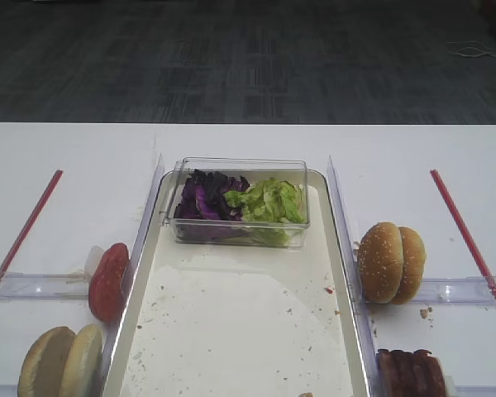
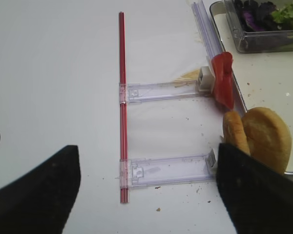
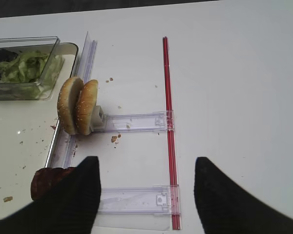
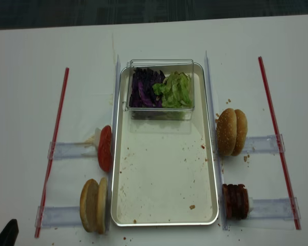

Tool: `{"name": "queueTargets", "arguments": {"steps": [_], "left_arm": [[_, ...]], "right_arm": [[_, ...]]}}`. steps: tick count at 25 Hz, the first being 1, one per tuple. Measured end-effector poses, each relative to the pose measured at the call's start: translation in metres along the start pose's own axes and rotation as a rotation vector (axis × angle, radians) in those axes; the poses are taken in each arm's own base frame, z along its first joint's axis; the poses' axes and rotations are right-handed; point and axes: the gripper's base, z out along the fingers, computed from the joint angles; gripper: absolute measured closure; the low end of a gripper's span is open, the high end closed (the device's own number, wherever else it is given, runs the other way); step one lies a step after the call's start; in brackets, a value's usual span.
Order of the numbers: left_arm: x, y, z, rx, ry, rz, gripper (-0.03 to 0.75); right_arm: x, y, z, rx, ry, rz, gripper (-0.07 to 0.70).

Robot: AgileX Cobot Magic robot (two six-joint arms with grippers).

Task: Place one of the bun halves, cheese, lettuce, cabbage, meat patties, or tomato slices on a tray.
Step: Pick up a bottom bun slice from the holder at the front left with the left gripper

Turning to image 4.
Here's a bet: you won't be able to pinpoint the red strip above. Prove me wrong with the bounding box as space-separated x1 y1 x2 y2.
258 56 301 230
34 67 69 238

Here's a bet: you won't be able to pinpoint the clear plastic container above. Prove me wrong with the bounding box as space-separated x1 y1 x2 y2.
125 59 195 120

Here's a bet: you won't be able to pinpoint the sesame top bun right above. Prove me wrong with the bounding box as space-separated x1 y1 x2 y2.
232 109 248 156

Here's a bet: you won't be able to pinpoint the stacked brown meat patties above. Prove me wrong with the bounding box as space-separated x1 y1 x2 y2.
222 184 249 220

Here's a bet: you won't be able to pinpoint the bun slice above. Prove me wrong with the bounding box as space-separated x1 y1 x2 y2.
96 177 108 234
80 179 99 232

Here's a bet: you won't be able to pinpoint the shredded purple cabbage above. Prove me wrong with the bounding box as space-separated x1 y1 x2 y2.
129 68 165 108

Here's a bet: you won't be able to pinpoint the upper left clear holder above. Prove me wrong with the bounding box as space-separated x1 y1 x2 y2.
47 142 97 160

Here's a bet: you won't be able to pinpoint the clear holder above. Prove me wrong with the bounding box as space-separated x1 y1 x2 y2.
35 206 82 228
247 197 301 220
241 134 285 154
47 142 97 160

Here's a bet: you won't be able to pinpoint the upper right clear holder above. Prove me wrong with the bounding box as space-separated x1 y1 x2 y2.
241 134 285 154

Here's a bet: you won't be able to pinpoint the right red strip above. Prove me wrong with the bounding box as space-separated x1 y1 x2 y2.
258 56 301 230

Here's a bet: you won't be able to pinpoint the lower right clear holder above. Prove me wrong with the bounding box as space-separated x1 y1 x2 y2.
247 197 301 220

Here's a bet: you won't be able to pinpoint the left red strip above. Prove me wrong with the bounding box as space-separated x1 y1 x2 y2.
34 67 69 238

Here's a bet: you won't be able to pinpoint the lower left clear holder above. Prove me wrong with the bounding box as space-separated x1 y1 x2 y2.
35 206 82 228

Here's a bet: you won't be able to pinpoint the red tomato slices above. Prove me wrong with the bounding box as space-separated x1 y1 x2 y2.
98 125 112 173

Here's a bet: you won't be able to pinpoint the shredded green lettuce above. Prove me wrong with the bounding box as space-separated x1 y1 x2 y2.
152 72 193 108

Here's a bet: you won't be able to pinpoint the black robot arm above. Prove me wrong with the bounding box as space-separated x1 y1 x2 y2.
0 219 19 246

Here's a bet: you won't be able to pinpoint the sesame top bun left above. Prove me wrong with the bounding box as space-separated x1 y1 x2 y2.
216 108 237 156

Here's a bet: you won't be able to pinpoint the white metal tray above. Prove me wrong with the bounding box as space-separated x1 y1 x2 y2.
110 63 219 227

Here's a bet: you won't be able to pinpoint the sesame bun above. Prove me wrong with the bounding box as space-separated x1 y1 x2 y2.
232 109 248 156
216 108 237 156

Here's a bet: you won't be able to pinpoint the right long clear rail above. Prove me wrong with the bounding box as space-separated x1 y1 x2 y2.
204 51 229 232

